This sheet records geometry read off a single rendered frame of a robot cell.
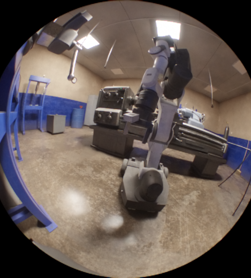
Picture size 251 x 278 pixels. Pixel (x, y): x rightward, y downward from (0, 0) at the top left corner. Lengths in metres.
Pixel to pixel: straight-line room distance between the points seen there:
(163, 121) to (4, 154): 0.86
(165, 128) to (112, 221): 0.79
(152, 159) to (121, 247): 0.73
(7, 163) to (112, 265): 0.68
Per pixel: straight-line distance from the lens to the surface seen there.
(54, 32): 0.39
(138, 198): 0.63
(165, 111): 0.64
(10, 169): 0.43
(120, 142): 1.52
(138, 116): 0.32
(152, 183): 0.54
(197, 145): 1.68
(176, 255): 0.81
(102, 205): 0.77
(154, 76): 0.38
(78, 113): 4.05
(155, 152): 0.73
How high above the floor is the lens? 0.67
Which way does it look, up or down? 13 degrees down
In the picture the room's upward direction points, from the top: 11 degrees clockwise
